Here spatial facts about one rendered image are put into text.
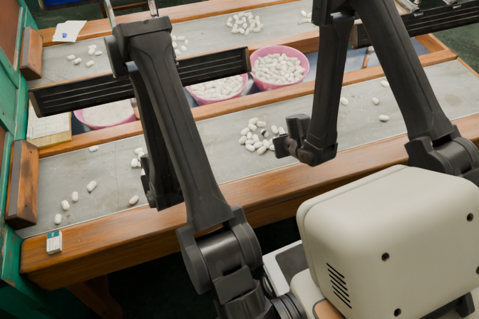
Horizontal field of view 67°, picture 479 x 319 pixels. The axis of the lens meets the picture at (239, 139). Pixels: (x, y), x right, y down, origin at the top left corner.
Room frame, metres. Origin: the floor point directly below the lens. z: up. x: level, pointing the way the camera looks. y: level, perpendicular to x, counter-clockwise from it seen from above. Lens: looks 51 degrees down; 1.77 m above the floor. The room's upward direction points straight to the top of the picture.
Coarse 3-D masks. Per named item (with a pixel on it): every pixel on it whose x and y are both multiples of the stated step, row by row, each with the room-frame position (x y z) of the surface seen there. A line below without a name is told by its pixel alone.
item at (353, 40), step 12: (420, 12) 1.07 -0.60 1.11; (432, 12) 1.08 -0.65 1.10; (444, 12) 1.09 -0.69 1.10; (456, 12) 1.11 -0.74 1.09; (468, 12) 1.12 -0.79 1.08; (360, 24) 1.01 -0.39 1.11; (408, 24) 1.04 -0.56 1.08; (420, 24) 1.05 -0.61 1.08; (432, 24) 1.06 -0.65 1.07; (444, 24) 1.07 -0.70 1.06; (456, 24) 1.09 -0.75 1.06; (468, 24) 1.10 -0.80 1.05; (360, 36) 0.99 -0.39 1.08
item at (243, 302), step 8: (256, 280) 0.18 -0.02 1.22; (256, 288) 0.16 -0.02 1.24; (248, 296) 0.15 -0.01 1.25; (256, 296) 0.15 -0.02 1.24; (264, 296) 0.16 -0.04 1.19; (216, 304) 0.14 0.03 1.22; (224, 304) 0.14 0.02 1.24; (232, 304) 0.14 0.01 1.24; (240, 304) 0.14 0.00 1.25; (248, 304) 0.14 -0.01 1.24; (256, 304) 0.14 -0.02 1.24; (264, 304) 0.14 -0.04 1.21; (224, 312) 0.13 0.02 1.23; (232, 312) 0.13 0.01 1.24; (240, 312) 0.13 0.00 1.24; (248, 312) 0.13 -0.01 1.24; (256, 312) 0.13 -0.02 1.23; (264, 312) 0.13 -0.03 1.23; (272, 312) 0.13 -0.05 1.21
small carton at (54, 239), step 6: (48, 234) 0.45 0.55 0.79; (54, 234) 0.45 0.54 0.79; (60, 234) 0.45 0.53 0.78; (48, 240) 0.43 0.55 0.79; (54, 240) 0.43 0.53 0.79; (60, 240) 0.43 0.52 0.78; (48, 246) 0.41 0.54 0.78; (54, 246) 0.41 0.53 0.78; (60, 246) 0.41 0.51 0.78; (48, 252) 0.40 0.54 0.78; (54, 252) 0.40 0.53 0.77
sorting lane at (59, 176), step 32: (448, 64) 1.26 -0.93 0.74; (352, 96) 1.06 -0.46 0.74; (384, 96) 1.06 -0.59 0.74; (448, 96) 1.06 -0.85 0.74; (224, 128) 0.89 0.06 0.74; (352, 128) 0.89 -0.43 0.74; (384, 128) 0.89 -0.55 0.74; (64, 160) 0.75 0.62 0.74; (96, 160) 0.75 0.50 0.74; (128, 160) 0.75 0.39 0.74; (224, 160) 0.74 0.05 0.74; (256, 160) 0.74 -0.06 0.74; (288, 160) 0.74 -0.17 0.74; (64, 192) 0.62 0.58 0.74; (96, 192) 0.62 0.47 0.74; (128, 192) 0.62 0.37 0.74; (64, 224) 0.50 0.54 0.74
